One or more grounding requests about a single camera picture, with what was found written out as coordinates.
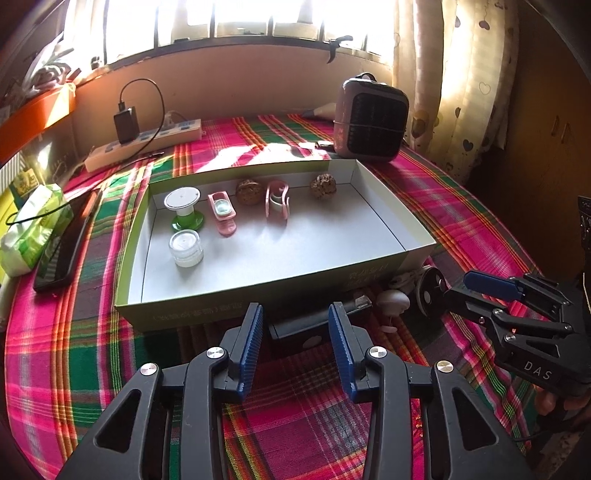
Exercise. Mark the shallow white cardboard box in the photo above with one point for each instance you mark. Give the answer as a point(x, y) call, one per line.
point(286, 249)

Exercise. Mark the orange plastic container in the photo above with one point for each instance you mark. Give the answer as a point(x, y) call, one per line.
point(37, 113)

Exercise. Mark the pink clip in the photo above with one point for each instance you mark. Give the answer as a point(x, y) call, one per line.
point(277, 203)

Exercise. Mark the white plastic bag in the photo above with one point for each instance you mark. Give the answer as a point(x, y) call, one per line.
point(46, 69)

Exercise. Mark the white mushroom-shaped object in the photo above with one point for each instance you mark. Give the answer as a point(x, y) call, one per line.
point(392, 300)

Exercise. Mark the black charger adapter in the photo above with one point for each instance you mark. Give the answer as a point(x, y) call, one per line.
point(127, 124)

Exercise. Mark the brown walnut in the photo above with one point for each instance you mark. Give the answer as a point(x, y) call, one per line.
point(323, 185)
point(248, 191)

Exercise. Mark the black rectangular device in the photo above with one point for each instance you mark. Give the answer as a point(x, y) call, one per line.
point(295, 330)

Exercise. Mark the green tissue pack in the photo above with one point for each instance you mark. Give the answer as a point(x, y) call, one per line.
point(27, 230)

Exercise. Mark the heart patterned curtain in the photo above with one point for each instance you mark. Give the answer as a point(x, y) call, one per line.
point(471, 92)

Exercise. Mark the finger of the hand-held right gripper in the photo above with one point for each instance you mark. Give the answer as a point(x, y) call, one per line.
point(489, 284)
point(466, 300)

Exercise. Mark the black white round wheel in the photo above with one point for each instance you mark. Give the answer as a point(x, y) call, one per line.
point(429, 293)

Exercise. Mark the small green printed box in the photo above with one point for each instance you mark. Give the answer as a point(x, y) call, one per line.
point(25, 181)

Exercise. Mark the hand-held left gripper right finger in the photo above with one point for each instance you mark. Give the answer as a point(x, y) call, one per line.
point(341, 350)

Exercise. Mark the green spool with white top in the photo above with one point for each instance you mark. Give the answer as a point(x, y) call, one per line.
point(182, 199)

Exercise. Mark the person's right hand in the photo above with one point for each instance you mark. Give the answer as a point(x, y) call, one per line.
point(547, 402)

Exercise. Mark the small dark object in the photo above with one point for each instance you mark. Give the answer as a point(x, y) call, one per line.
point(98, 62)

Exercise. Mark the black smartphone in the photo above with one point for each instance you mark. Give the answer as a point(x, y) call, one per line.
point(60, 254)

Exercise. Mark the white power strip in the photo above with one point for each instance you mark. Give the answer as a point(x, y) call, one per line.
point(180, 131)

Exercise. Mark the window with metal bars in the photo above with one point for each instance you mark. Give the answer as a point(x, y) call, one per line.
point(207, 32)

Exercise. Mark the small clear glass jar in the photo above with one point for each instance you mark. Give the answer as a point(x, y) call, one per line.
point(186, 247)

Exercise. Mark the grey tube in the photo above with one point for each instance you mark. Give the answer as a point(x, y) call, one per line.
point(323, 112)

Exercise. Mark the pink case with clear lens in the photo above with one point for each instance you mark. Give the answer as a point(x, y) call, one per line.
point(221, 207)

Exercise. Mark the pink and black heater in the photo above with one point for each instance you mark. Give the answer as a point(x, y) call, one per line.
point(374, 124)

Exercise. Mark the yellow-green cardboard box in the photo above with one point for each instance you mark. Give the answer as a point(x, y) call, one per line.
point(3, 207)

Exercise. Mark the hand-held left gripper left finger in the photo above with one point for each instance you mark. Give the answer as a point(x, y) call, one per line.
point(251, 350)

